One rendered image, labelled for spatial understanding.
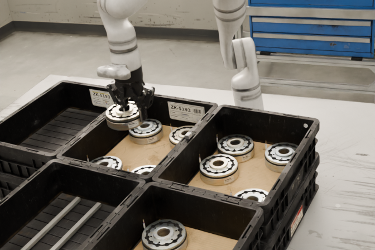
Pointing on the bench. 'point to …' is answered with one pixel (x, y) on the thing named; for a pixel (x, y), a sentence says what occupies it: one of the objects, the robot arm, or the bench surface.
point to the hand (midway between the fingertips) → (134, 114)
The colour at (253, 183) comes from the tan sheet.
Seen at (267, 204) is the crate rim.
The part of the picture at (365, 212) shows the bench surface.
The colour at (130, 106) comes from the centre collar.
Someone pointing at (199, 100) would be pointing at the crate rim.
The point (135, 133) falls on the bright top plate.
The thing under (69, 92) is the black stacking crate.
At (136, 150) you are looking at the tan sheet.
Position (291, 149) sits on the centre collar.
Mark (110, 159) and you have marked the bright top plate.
